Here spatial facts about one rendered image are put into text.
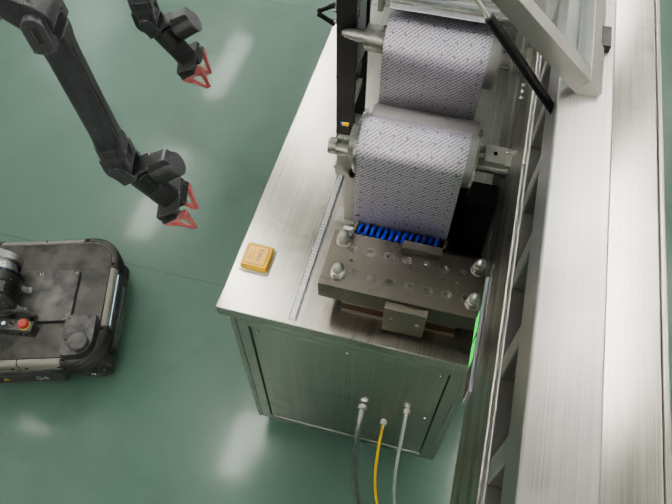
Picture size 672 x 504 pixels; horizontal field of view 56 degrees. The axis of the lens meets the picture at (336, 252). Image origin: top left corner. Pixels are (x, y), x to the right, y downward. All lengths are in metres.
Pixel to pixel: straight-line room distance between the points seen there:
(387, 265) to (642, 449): 0.75
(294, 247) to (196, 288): 1.09
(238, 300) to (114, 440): 1.06
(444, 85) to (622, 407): 0.84
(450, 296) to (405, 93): 0.50
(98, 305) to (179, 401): 0.47
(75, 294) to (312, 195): 1.11
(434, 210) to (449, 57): 0.34
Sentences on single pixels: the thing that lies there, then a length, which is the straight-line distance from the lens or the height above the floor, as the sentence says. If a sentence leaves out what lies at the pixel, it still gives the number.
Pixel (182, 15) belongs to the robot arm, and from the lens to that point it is 1.79.
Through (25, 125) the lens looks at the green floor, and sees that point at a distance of 3.60.
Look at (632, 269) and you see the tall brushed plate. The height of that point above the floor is 1.44.
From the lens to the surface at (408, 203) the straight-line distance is 1.48.
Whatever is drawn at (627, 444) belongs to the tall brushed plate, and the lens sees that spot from 0.99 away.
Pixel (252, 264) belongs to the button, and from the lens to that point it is 1.65.
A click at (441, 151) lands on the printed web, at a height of 1.30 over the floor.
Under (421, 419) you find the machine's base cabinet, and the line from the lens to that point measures 1.96.
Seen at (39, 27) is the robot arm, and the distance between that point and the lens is 1.19.
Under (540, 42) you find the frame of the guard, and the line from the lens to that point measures 0.97.
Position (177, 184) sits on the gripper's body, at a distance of 1.56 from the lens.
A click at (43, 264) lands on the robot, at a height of 0.24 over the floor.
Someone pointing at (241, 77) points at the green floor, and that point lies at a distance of 3.53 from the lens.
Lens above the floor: 2.31
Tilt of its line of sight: 57 degrees down
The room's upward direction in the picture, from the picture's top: straight up
